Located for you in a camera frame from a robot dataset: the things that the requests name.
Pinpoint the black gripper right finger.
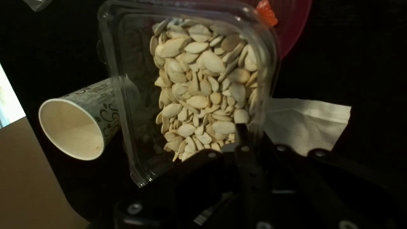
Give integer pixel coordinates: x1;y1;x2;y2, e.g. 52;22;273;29
269;144;402;229

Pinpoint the patterned paper cup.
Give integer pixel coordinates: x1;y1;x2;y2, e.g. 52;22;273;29
37;77;125;162

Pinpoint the red bowl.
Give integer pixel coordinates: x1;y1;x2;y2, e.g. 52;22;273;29
250;0;315;60

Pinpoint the clear container with seeds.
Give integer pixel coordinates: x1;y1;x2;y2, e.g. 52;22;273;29
96;0;281;190

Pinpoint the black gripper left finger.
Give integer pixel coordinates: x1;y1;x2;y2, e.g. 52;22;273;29
112;144;266;229

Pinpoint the orange crayon piece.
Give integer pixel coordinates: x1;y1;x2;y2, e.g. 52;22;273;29
255;0;280;29

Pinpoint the white napkin under container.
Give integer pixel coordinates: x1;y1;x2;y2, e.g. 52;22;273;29
264;97;354;158

